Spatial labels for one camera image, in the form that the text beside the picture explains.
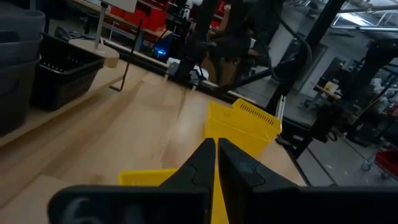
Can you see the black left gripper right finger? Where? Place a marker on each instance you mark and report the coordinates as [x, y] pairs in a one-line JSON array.
[[258, 199]]

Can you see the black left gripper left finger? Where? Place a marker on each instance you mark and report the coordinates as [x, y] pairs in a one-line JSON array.
[[186, 193]]

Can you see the yellow plastic basket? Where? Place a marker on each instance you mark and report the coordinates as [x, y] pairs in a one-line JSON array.
[[261, 116], [146, 177], [236, 137]]

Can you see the black plastic basket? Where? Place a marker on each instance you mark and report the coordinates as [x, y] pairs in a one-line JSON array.
[[68, 51], [62, 93], [96, 70]]

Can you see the grey translucent plastic basket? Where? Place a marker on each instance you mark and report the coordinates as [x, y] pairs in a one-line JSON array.
[[18, 51], [15, 99], [21, 25]]

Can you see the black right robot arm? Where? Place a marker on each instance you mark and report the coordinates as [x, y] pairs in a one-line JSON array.
[[236, 43]]

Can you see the white clamp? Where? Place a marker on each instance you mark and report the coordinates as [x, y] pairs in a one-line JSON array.
[[281, 109]]

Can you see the red bin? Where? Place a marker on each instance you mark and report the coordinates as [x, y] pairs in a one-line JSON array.
[[388, 161]]

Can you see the black device blue light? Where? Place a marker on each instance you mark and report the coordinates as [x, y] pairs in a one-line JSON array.
[[160, 53]]

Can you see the white shade wooden base lamp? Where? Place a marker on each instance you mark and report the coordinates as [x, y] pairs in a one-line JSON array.
[[93, 53]]

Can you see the red storage cabinet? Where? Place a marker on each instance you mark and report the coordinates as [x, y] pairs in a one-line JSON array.
[[149, 18]]

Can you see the black aluminium table frame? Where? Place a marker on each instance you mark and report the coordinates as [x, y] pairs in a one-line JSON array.
[[146, 63]]

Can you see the black metal rig post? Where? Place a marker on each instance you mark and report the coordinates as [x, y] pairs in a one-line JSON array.
[[320, 25]]

